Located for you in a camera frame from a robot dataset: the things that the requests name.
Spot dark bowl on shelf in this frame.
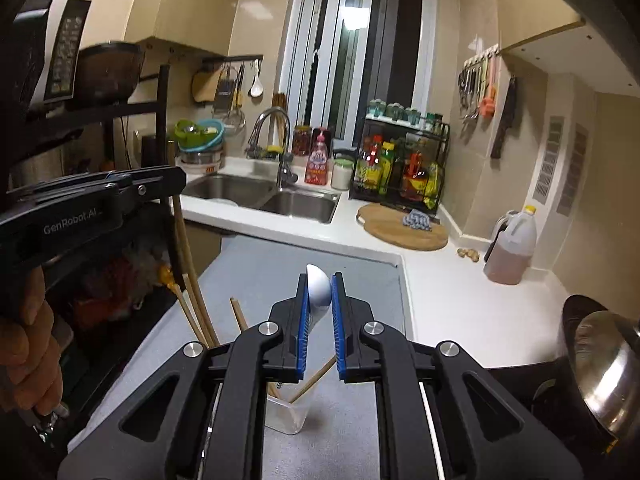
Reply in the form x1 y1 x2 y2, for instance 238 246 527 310
74 41 145 105

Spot black shelf rack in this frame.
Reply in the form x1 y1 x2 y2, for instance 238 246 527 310
1 64 170 204

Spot ginger pieces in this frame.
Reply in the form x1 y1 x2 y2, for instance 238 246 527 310
457 248 480 263

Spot hanging utensil set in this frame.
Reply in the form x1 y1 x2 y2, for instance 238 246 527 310
458 44 500 125

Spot chrome kitchen faucet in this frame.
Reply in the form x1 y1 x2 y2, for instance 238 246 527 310
245 106 298 188

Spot pink dish soap bottle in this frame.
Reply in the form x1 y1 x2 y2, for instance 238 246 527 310
305 128 331 186

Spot hanging white ladle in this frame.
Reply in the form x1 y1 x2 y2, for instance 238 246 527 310
248 58 264 100

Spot grey table mat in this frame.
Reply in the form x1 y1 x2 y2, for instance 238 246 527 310
67 234 446 480

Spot clear plastic container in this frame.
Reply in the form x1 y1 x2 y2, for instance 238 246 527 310
265 382 314 436

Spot black wok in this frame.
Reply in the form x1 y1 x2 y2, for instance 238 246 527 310
532 295 639 463

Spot hanging metal grater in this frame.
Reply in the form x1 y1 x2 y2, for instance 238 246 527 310
213 66 236 113

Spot steel wok lid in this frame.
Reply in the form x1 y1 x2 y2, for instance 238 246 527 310
573 311 639 439

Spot round wooden cutting board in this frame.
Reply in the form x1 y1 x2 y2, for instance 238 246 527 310
356 204 449 252

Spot steel sink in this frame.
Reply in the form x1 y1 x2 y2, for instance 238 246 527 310
183 174 340 224

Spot hanging kitchen knife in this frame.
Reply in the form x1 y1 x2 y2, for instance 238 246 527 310
490 76 518 160

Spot microwave oven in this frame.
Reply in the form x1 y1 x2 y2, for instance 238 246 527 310
1 0 91 110

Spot red jar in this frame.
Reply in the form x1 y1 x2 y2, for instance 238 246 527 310
292 125 311 157

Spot green colander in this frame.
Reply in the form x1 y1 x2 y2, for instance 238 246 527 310
172 118 224 153

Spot blue checked cloth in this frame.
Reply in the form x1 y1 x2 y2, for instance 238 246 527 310
402 209 431 231

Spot white jar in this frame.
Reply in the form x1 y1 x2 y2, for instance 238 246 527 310
331 153 355 192

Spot plastic oil jug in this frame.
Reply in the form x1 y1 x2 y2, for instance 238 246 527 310
484 205 538 285

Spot black spice rack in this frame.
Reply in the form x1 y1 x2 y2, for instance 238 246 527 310
349 99 450 217

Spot white patterned ceramic spoon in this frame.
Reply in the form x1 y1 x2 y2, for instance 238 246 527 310
306 264 332 330

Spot person's left hand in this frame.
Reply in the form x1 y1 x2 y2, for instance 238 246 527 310
1 266 63 416

